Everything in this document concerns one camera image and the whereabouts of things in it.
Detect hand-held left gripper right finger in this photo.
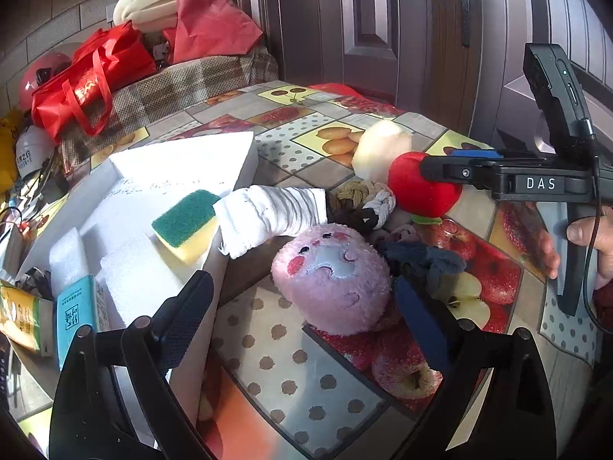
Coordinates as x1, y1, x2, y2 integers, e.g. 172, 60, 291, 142
393, 275, 557, 460

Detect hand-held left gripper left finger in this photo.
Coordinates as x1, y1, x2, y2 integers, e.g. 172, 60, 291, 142
48, 269, 215, 460

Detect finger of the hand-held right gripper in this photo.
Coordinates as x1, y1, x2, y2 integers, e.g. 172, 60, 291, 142
447, 149, 503, 160
419, 154, 501, 191

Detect red plush apple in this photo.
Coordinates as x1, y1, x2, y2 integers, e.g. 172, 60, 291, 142
387, 151, 463, 226

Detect white foam box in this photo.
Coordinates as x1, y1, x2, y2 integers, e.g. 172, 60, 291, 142
14, 130, 257, 446

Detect person's right hand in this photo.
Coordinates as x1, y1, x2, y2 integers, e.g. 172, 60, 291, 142
527, 204, 613, 292

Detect dark blue grey sock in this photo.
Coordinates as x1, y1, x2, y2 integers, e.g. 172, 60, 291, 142
378, 240, 467, 298

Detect cream plush ball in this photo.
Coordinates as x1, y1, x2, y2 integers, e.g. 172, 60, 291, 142
352, 120, 413, 185

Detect green yellow scouring sponge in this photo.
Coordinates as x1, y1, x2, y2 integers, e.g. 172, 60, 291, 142
151, 189, 223, 266

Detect pink plush toy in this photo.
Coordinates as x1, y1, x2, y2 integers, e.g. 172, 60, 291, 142
270, 223, 393, 336

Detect fruit print tablecloth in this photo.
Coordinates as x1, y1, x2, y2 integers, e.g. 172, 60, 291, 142
91, 82, 604, 460

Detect teal carton box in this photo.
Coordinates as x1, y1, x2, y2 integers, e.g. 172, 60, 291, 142
55, 274, 108, 370

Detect panelled metal door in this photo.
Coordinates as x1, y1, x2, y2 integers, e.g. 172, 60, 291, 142
230, 0, 475, 130
474, 0, 613, 154

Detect white knitted sock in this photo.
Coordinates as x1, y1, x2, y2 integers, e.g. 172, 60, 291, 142
212, 184, 329, 260

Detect yellow green carton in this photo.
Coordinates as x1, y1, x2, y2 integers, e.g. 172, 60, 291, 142
0, 283, 56, 358

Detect white helmet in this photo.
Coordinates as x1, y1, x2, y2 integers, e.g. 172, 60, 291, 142
14, 125, 56, 178

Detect plaid checked cloth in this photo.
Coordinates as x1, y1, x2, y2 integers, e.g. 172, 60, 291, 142
57, 48, 279, 173

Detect yellow bag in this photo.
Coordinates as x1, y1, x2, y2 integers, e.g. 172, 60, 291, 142
0, 110, 25, 192

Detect red tote bag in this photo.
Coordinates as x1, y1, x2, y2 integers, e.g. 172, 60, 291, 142
31, 21, 159, 145

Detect pink helmet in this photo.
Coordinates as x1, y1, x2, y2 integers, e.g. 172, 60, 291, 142
18, 52, 72, 111

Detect red nonwoven bag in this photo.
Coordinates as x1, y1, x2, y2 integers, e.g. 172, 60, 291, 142
160, 0, 264, 65

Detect white foam pieces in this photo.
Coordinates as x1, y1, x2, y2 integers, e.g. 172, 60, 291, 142
112, 0, 180, 34

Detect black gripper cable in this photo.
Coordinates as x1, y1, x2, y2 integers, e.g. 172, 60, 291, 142
582, 120, 611, 334

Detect braided rope knot toy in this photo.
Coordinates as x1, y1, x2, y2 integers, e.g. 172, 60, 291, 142
328, 179, 398, 231

